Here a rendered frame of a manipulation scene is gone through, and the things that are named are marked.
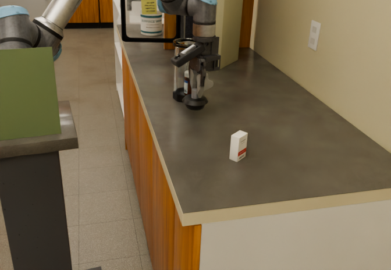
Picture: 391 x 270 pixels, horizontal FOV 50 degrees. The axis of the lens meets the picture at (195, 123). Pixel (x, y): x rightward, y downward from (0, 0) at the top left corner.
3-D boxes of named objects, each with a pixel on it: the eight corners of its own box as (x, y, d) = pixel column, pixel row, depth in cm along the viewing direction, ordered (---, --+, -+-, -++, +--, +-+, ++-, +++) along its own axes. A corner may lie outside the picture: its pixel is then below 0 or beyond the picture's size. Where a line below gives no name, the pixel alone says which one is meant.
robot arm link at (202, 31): (199, 26, 133) (187, 21, 139) (199, 40, 135) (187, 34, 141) (220, 24, 136) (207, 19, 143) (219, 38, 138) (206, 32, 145)
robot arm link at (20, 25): (-17, 45, 132) (-19, 7, 135) (13, 60, 144) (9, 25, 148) (16, 32, 129) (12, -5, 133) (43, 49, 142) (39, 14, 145)
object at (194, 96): (212, 109, 148) (213, 92, 145) (189, 113, 144) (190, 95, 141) (199, 100, 155) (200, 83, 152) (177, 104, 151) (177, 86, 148)
